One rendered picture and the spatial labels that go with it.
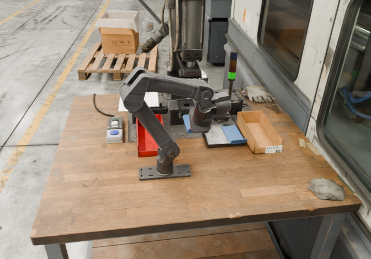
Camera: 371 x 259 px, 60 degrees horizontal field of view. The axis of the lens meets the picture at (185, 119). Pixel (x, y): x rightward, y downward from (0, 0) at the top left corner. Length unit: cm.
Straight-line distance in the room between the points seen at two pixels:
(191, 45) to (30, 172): 192
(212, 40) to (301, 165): 344
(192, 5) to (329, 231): 103
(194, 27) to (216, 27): 321
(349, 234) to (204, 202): 62
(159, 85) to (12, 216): 179
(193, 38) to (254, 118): 50
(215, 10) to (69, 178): 361
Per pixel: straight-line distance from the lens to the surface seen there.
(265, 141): 150
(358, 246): 146
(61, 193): 125
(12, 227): 251
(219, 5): 455
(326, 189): 129
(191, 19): 139
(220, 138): 144
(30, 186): 277
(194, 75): 145
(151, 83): 102
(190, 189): 120
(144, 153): 134
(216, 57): 472
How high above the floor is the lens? 171
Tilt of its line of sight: 30 degrees down
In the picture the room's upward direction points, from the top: 2 degrees clockwise
